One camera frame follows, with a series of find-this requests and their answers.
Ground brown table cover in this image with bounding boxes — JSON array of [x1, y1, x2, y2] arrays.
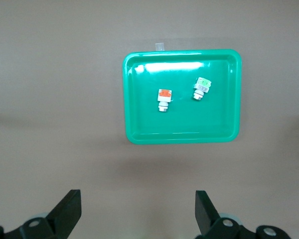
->
[[0, 0, 299, 239]]

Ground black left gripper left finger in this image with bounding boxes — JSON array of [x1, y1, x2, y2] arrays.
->
[[4, 189, 82, 239]]

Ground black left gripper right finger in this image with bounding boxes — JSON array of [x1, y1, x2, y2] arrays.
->
[[195, 190, 257, 239]]

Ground white button green block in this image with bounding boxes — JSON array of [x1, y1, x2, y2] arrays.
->
[[192, 77, 212, 101]]

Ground green plastic tray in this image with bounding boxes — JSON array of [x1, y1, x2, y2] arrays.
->
[[122, 49, 243, 145]]

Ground white button orange block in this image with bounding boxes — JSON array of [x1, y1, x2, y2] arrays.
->
[[157, 88, 173, 113]]

